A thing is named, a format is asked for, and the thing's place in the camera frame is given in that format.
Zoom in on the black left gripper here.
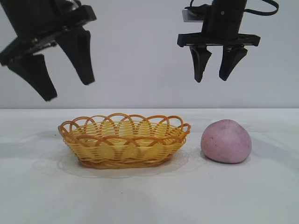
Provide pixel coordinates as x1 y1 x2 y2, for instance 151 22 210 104
0 0 97 102

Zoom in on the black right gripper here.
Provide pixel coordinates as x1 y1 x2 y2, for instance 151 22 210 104
177 0 261 83

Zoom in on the yellow woven wicker basket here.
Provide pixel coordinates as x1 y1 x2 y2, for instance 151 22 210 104
57 113 192 170

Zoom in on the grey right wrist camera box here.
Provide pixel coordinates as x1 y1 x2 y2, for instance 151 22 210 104
182 9 204 23

